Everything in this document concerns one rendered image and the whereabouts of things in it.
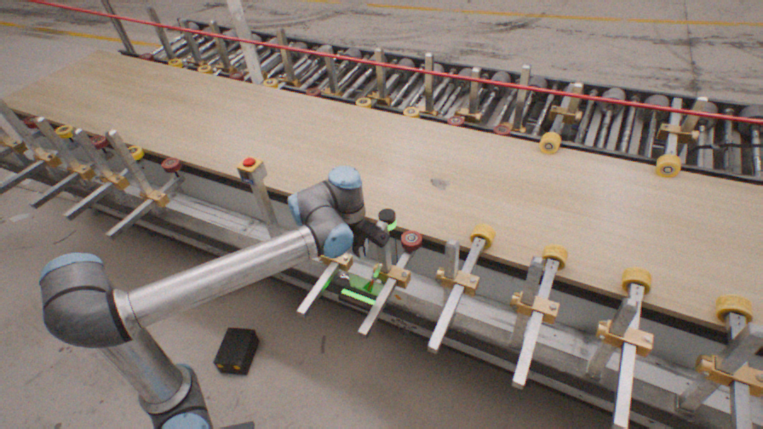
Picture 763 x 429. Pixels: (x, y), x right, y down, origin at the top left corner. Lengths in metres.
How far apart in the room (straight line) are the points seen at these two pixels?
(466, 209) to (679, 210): 0.77
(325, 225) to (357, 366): 1.40
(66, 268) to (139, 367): 0.36
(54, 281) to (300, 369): 1.54
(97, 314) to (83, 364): 1.95
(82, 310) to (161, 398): 0.54
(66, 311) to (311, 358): 1.58
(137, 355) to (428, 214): 1.09
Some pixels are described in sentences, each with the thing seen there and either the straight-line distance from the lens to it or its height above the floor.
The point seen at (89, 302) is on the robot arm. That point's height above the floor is 1.45.
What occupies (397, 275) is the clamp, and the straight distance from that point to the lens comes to 1.65.
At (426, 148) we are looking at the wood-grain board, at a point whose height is 0.90.
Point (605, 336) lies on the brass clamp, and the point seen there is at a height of 0.96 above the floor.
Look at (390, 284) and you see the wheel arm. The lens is 1.64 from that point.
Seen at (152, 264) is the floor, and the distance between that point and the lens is 3.29.
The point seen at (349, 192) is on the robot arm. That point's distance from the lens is 1.27.
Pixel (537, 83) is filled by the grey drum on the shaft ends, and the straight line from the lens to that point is 2.74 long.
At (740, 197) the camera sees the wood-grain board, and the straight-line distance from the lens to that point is 2.19.
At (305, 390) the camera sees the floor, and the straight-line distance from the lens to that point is 2.45.
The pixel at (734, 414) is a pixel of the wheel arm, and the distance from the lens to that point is 1.53.
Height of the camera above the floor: 2.19
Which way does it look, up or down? 45 degrees down
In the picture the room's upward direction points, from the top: 6 degrees counter-clockwise
